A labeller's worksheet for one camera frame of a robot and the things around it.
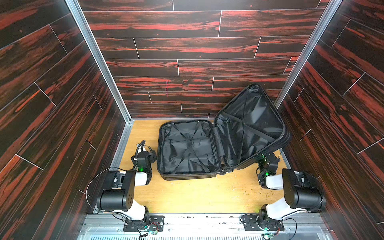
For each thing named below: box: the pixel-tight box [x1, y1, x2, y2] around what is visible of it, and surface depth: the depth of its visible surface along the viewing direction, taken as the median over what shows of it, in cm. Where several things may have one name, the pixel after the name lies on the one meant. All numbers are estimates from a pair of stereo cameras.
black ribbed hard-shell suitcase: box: [156, 84, 292, 181], surface depth 93 cm
